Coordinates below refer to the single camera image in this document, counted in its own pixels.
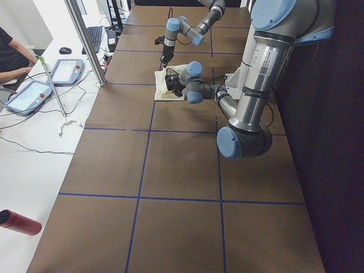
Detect blue teach pendant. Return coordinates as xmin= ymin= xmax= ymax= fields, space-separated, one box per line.
xmin=5 ymin=80 xmax=52 ymax=116
xmin=50 ymin=59 xmax=84 ymax=86

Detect near blue teach pendant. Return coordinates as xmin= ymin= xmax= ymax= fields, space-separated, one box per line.
xmin=5 ymin=80 xmax=52 ymax=116

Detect far blue teach pendant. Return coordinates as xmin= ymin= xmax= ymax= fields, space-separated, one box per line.
xmin=50 ymin=59 xmax=84 ymax=86

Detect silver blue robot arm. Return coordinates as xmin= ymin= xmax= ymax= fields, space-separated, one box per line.
xmin=166 ymin=1 xmax=336 ymax=159
xmin=155 ymin=0 xmax=226 ymax=67

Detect black computer mouse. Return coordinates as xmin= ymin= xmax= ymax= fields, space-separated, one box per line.
xmin=59 ymin=47 xmax=72 ymax=55

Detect aluminium frame post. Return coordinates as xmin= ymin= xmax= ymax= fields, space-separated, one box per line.
xmin=64 ymin=0 xmax=106 ymax=86

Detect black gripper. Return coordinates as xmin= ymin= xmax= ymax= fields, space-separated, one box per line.
xmin=170 ymin=79 xmax=185 ymax=96
xmin=160 ymin=45 xmax=175 ymax=67

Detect black keyboard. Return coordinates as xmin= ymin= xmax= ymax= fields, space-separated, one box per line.
xmin=86 ymin=26 xmax=102 ymax=53

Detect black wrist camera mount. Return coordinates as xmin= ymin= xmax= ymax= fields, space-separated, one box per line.
xmin=165 ymin=73 xmax=179 ymax=90
xmin=154 ymin=36 xmax=164 ymax=45

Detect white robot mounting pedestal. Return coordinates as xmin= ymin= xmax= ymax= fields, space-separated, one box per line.
xmin=224 ymin=28 xmax=257 ymax=100

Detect long metal grabber stick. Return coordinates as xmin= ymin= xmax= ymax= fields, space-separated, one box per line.
xmin=39 ymin=57 xmax=83 ymax=137

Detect cream white long-sleeve shirt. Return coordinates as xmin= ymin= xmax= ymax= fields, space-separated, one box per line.
xmin=154 ymin=64 xmax=187 ymax=101

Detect red cylindrical bottle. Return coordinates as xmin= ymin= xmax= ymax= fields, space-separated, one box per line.
xmin=1 ymin=209 xmax=42 ymax=236

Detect seated person in black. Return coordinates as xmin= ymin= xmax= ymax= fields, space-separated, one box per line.
xmin=1 ymin=28 xmax=37 ymax=90

